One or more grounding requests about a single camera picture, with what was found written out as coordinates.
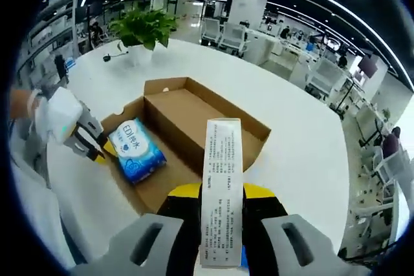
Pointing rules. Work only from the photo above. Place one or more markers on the white wristband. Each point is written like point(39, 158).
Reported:
point(35, 104)

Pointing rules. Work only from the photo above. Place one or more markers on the blue soft wet wipes pack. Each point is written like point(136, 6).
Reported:
point(136, 150)

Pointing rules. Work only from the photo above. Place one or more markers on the black upright object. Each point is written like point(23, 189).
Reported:
point(61, 69)

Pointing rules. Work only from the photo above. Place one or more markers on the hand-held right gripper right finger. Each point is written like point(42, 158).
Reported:
point(265, 211)

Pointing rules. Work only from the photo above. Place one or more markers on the person's white coat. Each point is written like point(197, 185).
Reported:
point(35, 192)

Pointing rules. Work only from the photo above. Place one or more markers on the brown cardboard shoe box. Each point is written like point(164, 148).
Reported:
point(181, 117)

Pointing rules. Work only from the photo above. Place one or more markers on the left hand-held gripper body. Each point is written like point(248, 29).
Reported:
point(59, 114)

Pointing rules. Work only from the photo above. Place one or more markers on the white medicine box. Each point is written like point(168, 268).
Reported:
point(221, 176)

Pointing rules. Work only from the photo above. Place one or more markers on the hanging display screen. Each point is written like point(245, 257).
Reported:
point(331, 43)

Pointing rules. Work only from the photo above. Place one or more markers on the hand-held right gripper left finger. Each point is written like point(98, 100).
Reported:
point(181, 224)

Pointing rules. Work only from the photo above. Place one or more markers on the white office chair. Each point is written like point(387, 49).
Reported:
point(323, 77)
point(211, 30)
point(234, 37)

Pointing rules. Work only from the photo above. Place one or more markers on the potted green plant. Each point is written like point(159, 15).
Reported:
point(145, 27)

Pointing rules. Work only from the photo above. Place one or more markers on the white square pillar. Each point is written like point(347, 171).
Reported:
point(249, 7)

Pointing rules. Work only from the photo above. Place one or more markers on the dark wall monitor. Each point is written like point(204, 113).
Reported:
point(368, 66)

